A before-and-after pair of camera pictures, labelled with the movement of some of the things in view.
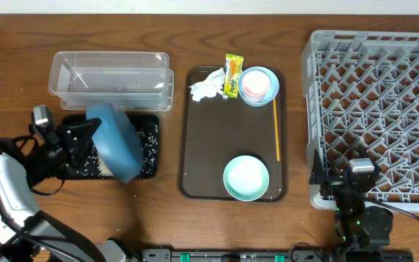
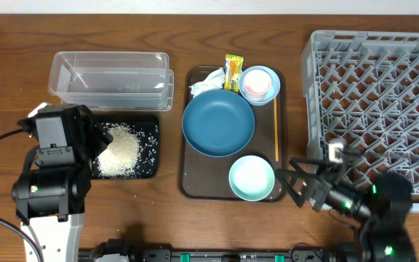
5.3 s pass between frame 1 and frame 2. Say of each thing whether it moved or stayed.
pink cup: stayed
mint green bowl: moved
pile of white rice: moved
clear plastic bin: stayed
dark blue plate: moved
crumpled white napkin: stayed
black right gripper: moved
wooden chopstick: stayed
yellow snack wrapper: stayed
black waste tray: stayed
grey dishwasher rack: stayed
